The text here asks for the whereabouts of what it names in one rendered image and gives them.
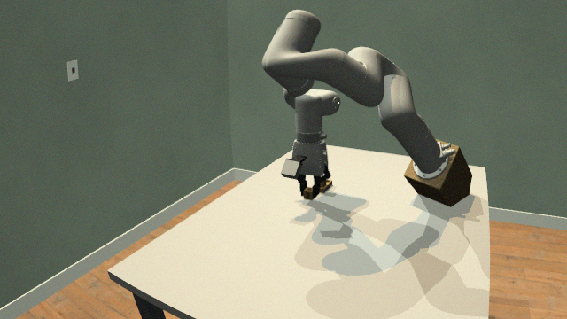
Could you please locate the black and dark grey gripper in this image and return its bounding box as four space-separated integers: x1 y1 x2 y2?
292 140 331 198

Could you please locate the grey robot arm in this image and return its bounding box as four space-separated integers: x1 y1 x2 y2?
262 10 456 180

